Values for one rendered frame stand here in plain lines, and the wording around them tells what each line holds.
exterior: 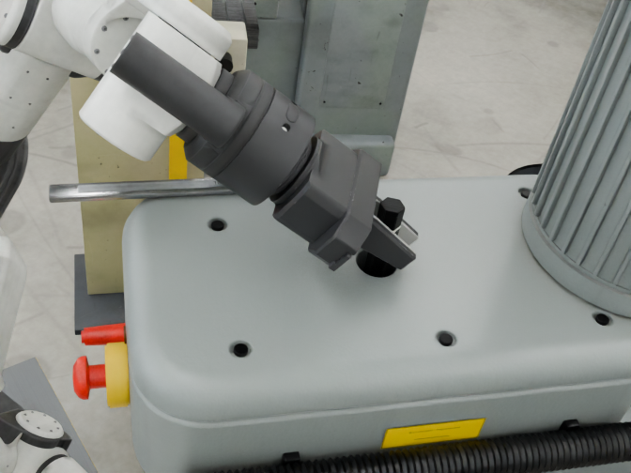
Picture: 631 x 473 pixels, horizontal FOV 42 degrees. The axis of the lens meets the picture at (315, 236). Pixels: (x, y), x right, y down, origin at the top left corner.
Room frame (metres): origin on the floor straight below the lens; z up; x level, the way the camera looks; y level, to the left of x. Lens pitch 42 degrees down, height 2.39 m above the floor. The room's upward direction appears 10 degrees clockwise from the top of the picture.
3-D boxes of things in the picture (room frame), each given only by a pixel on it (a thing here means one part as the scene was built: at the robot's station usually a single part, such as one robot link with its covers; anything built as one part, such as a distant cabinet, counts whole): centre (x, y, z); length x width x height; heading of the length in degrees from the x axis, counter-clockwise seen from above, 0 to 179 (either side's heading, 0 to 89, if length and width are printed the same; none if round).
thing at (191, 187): (0.58, 0.13, 1.89); 0.24 x 0.04 x 0.01; 110
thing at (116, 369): (0.46, 0.16, 1.76); 0.06 x 0.02 x 0.06; 19
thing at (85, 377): (0.45, 0.18, 1.76); 0.04 x 0.03 x 0.04; 19
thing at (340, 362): (0.54, -0.07, 1.81); 0.47 x 0.26 x 0.16; 109
